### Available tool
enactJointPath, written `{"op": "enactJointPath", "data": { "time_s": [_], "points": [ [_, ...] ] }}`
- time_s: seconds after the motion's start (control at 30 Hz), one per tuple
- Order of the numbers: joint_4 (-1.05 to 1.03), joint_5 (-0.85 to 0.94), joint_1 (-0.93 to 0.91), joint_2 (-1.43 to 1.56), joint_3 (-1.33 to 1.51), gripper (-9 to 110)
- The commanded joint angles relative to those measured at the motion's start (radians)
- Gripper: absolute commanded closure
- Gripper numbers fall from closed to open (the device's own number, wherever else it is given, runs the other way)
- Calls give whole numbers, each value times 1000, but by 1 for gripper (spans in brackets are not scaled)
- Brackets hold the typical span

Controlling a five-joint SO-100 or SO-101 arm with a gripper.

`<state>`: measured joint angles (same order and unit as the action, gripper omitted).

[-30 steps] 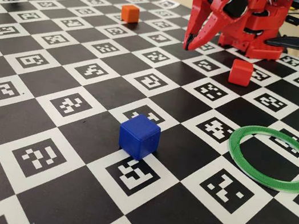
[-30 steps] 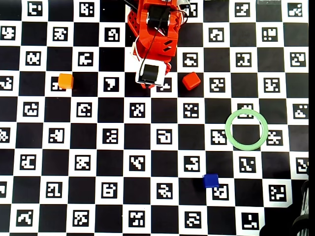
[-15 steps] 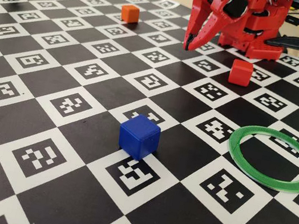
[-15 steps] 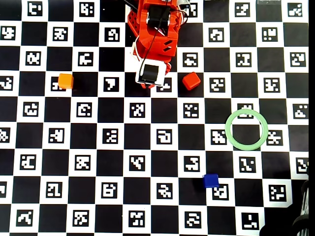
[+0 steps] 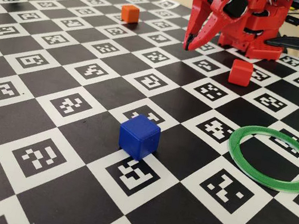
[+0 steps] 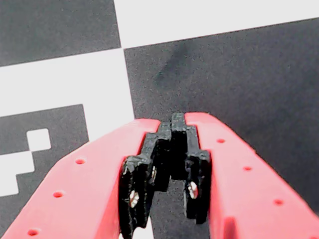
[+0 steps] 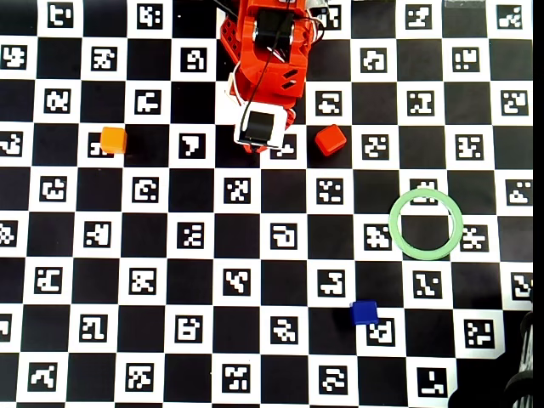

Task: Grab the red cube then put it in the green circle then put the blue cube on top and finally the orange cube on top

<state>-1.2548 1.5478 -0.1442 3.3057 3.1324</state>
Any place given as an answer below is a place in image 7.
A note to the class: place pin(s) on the red cube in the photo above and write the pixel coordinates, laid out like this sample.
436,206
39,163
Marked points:
330,140

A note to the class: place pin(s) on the red robot arm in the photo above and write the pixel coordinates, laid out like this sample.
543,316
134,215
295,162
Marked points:
246,25

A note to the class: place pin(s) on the red gripper black motor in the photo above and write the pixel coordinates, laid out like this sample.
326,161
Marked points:
260,126

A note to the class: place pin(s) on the blue cube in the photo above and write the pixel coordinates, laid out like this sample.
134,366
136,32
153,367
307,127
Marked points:
364,312

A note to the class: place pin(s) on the clear tape strip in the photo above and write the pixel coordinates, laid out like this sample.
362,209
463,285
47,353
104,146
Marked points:
463,4

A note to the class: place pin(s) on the black camera stand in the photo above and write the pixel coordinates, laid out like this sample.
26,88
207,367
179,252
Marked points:
516,382

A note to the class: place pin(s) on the black white marker checkerboard mat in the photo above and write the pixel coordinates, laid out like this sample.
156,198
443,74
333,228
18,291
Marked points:
170,255

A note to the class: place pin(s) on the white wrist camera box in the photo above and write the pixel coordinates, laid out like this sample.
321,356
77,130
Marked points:
259,125

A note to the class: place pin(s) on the orange cube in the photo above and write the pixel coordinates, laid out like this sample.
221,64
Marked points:
114,139

